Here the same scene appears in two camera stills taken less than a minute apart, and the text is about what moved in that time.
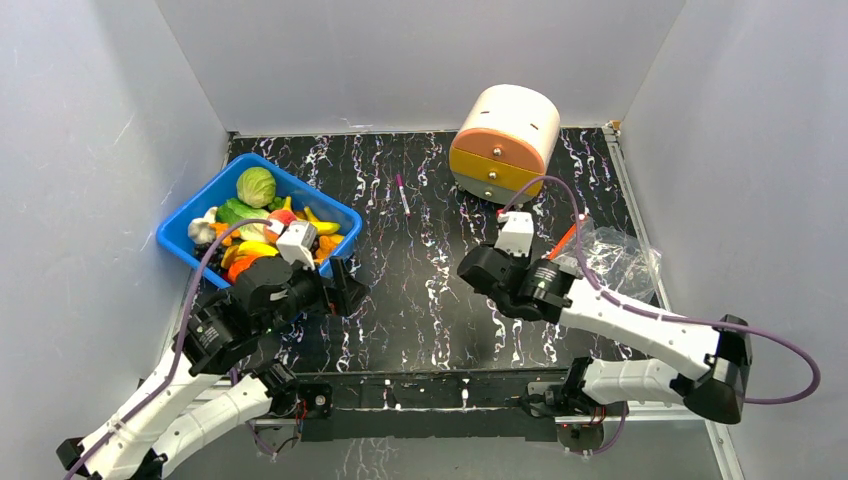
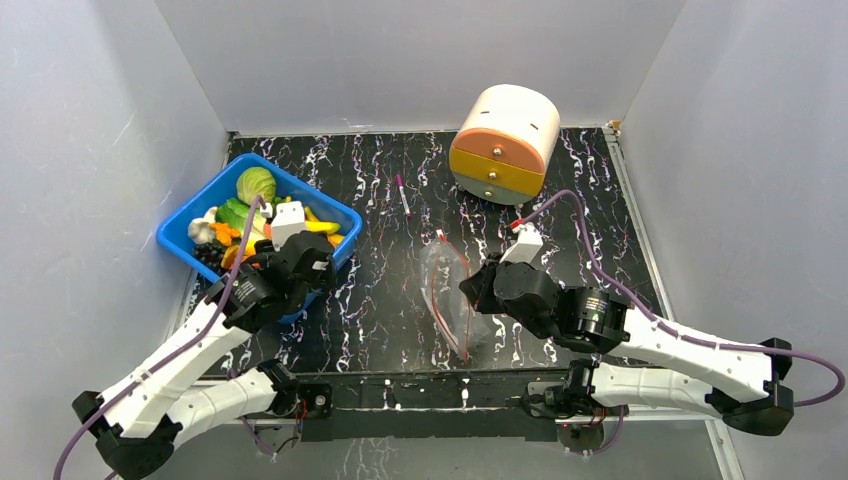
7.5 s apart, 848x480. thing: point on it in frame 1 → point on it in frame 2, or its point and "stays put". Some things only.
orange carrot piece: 220,228 stays put
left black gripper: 349,292 → 268,251
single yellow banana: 322,228 stays put
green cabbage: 256,187 stays put
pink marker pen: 400,179 stays put
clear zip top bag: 625,268 → 443,265
